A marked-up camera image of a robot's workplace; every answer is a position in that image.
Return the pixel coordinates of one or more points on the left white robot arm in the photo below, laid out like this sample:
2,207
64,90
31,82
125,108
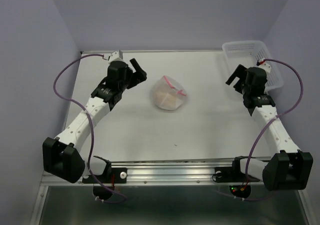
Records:
61,154

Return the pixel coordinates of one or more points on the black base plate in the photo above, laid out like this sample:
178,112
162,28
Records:
228,174
112,175

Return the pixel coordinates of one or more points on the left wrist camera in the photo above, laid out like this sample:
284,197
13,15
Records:
114,56

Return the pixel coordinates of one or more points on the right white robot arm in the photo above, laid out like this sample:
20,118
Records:
289,167

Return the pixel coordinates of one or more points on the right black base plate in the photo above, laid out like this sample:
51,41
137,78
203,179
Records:
228,174

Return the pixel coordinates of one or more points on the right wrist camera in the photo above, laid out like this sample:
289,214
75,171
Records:
262,64

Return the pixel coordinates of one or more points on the beige bra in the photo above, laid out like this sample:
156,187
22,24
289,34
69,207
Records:
166,100

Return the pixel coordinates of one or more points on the white plastic basket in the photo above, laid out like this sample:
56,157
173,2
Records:
247,53

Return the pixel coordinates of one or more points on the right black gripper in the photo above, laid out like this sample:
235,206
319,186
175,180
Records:
241,72

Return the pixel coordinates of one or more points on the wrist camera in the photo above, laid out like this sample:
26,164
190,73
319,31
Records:
262,64
114,56

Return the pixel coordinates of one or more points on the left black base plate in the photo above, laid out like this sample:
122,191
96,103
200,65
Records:
112,175

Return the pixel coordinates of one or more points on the aluminium frame rail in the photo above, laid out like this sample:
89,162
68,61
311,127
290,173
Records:
167,148

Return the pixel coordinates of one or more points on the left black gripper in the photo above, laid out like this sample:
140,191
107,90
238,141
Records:
138,76

